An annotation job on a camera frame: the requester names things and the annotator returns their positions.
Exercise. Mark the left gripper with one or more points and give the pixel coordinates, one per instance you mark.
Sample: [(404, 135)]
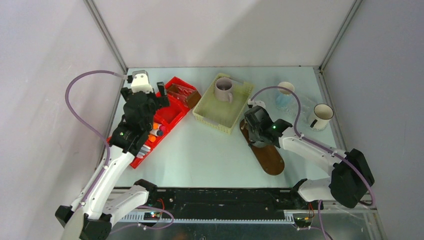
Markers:
[(159, 101)]

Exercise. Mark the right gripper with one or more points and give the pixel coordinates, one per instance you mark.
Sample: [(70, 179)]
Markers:
[(251, 136)]

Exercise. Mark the clear textured acrylic tray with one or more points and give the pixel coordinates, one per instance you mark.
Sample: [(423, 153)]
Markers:
[(306, 107)]

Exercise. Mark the light blue mug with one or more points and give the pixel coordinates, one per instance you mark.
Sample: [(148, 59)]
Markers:
[(284, 96)]

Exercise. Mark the cream plastic basket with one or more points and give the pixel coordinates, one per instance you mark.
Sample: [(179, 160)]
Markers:
[(223, 115)]

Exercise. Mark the pink white mug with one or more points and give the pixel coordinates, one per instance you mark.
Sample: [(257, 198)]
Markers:
[(223, 89)]

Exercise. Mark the white mug black handle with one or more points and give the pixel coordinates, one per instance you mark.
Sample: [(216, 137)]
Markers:
[(320, 117)]

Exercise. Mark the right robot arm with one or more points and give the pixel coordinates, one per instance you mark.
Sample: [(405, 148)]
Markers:
[(348, 172)]

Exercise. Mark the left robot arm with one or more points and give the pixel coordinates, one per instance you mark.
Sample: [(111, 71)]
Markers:
[(91, 216)]

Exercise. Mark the brown oval wooden tray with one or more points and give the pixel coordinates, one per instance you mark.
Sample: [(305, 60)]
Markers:
[(268, 156)]

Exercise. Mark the orange toothpaste tube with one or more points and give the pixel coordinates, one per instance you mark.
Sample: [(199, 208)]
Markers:
[(152, 138)]

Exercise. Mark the white toothbrush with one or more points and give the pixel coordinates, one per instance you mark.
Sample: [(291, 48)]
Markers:
[(143, 152)]

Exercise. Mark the red divided organizer bin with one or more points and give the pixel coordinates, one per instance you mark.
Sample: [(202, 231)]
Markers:
[(169, 112)]

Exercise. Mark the dark blue capped tube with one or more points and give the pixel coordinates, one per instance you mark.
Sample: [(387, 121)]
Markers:
[(157, 132)]

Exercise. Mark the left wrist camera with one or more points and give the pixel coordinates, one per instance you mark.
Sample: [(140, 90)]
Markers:
[(139, 82)]

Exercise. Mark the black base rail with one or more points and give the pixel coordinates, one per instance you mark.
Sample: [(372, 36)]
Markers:
[(228, 204)]

